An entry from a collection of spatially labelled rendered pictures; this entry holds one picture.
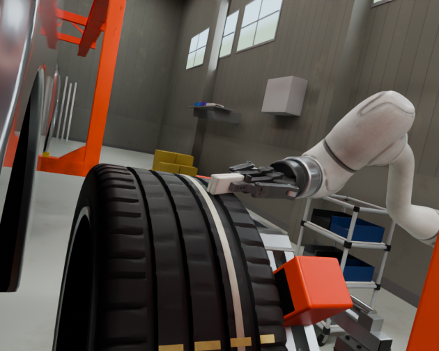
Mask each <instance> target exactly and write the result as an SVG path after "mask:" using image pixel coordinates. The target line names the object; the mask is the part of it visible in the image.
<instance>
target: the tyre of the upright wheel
mask: <svg viewBox="0 0 439 351"><path fill-rule="evenodd" d="M189 177H191V178H193V179H195V180H196V181H197V182H198V183H199V184H200V185H201V186H202V187H203V188H204V190H205V191H206V190H207V188H208V184H209V181H210V179H209V178H200V177H196V176H190V175H189ZM206 193H207V194H208V196H209V197H210V199H211V201H212V202H213V205H214V206H215V209H216V211H217V213H218V215H219V218H220V221H221V223H222V226H223V229H224V232H225V235H226V238H227V241H228V244H229V248H230V252H231V257H232V260H233V266H234V270H235V273H236V279H237V284H238V291H239V295H240V305H241V310H242V321H243V328H244V335H245V337H244V338H237V336H236V324H235V317H234V308H233V298H232V294H231V285H230V282H229V273H228V269H227V266H226V260H225V256H224V252H223V249H222V243H221V240H220V236H219V233H218V232H217V227H216V224H215V221H214V219H213V216H212V213H211V211H210V209H209V207H208V205H207V203H206V200H205V198H204V197H203V195H202V194H201V192H200V191H199V189H198V188H197V186H196V185H195V184H194V183H193V182H192V181H191V180H190V179H189V178H187V177H185V176H183V175H181V174H177V173H167V172H162V171H154V170H146V169H140V168H135V167H129V166H127V167H124V166H121V165H115V164H106V163H101V164H97V165H95V166H94V167H93V168H91V169H90V171H89V172H88V173H87V175H86V177H85V179H84V182H83V184H82V188H81V190H80V193H79V198H78V201H77V205H76V208H75V214H74V217H73V221H72V227H71V231H70V237H69V241H68V248H67V252H66V259H65V264H64V268H63V276H62V281H61V289H60V295H59V304H58V309H57V314H56V324H55V329H54V339H53V345H52V351H54V346H55V340H56V330H57V325H58V319H59V310H60V305H61V296H62V292H63V283H64V279H65V275H66V267H67V263H68V256H69V253H70V246H71V243H72V237H73V234H74V231H75V226H76V223H77V220H78V217H79V214H80V212H81V210H82V208H83V207H85V206H86V205H87V206H89V207H90V212H91V239H92V250H91V292H90V305H89V316H88V335H87V344H86V351H238V349H237V347H240V346H245V351H288V348H287V347H286V346H285V345H286V342H287V338H286V329H285V328H284V327H283V324H284V316H283V312H282V309H281V308H280V304H281V302H280V298H279V292H278V289H277V287H276V286H275V284H276V281H275V275H274V273H273V270H272V267H271V266H270V259H269V257H268V253H267V251H266V249H265V246H264V243H263V240H262V238H261V236H260V233H259V232H258V231H257V227H256V225H255V223H254V221H253V219H252V218H251V216H250V215H249V213H248V211H247V209H246V208H245V206H244V205H243V204H242V203H241V201H240V200H239V199H238V197H237V196H236V195H235V194H234V193H226V194H216V195H212V194H210V193H208V192H207V191H206Z"/></svg>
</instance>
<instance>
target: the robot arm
mask: <svg viewBox="0 0 439 351"><path fill-rule="evenodd" d="M414 119H415V108H414V106H413V104H412V103H411V102H410V101H409V100H408V99H406V98H405V97H404V96H402V95H401V94H399V93H397V92H395V91H382V92H379V93H377V94H375V95H372V96H371V97H368V98H367V99H366V100H364V101H363V102H361V103H360V104H358V105H357V106H356V107H355V108H354V109H352V110H351V111H350V112H349V113H348V114H346V115H345V116H344V117H343V118H342V119H341V120H340V121H339V122H338V123H337V124H336V125H335V126H334V127H333V129H332V131H331V132H330V133H329V134H328V135H327V136H326V137H325V138H324V139H323V140H322V141H321V142H320V143H318V144H317V145H315V146H314V147H313V148H312V149H310V150H308V151H307V152H305V153H303V154H302V156H299V157H287V158H285V159H283V160H279V161H276V162H273V163H272V164H271V165H270V166H267V167H263V166H260V167H259V168H256V167H254V165H253V164H252V162H251V161H247V162H246V163H245V164H240V165H237V166H232V167H229V171H228V173H227V174H213V175H211V177H210V181H209V184H208V188H207V190H206V191H207V192H208V193H210V194H212V195H216V194H226V193H234V192H242V193H245V194H248V193H251V196H252V197H253V198H282V199H288V200H291V201H294V200H295V199H297V198H324V197H327V196H331V195H333V194H335V193H337V192H338V191H339V190H340V189H342V188H343V186H344V185H345V184H346V182H347V181H348V179H349V178H350V177H351V176H352V175H353V174H354V173H356V172H357V171H358V170H360V169H361V168H362V167H363V166H365V165H366V166H374V165H376V166H384V165H387V164H389V173H388V181H387V194H386V208H387V212H388V214H389V216H390V217H391V218H392V220H393V221H394V222H395V223H397V224H398V225H399V226H400V227H402V228H403V229H404V230H406V231H407V232H408V233H409V234H411V235H412V236H413V237H415V238H417V239H418V240H419V241H420V242H423V243H425V244H427V245H429V246H432V247H433V248H434V246H435V243H436V238H437V235H438V231H439V210H435V209H433V208H428V207H423V206H418V205H411V196H412V189H413V176H414V168H415V160H414V155H413V152H412V150H411V148H410V146H409V145H408V143H407V141H408V135H407V132H408V131H409V130H410V128H411V126H412V124H413V121H414ZM259 192H261V193H259Z"/></svg>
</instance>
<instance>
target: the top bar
mask: <svg viewBox="0 0 439 351"><path fill-rule="evenodd" d="M358 317H359V315H357V314H356V313H354V312H353V311H351V310H350V309H348V310H345V311H343V312H341V313H338V314H336V315H334V316H332V317H330V318H329V319H331V320H332V321H333V322H334V323H336V324H337V325H339V326H340V327H341V328H342V329H343V330H344V331H346V332H347V333H348V334H350V335H351V336H352V337H353V338H354V339H356V340H357V341H359V342H360V343H361V344H363V346H364V347H366V348H367V349H368V350H370V351H390V348H391V345H392V341H393V340H392V339H391V338H390V337H389V336H387V335H386V334H384V333H383V332H382V331H373V332H370V331H368V330H367V329H365V328H364V327H363V326H361V325H360V324H358V323H357V320H358Z"/></svg>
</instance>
